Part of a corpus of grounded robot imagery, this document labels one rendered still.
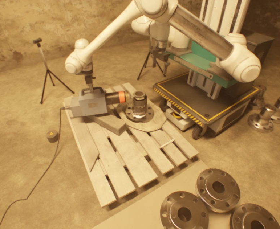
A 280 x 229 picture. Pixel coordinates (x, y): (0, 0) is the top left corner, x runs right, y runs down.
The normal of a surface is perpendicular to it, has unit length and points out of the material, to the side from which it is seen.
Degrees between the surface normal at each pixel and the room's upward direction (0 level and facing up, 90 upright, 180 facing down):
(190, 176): 0
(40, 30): 90
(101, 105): 90
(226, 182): 0
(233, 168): 0
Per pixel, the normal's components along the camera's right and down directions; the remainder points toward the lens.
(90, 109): 0.21, 0.65
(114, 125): 0.00, -0.75
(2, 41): 0.50, 0.58
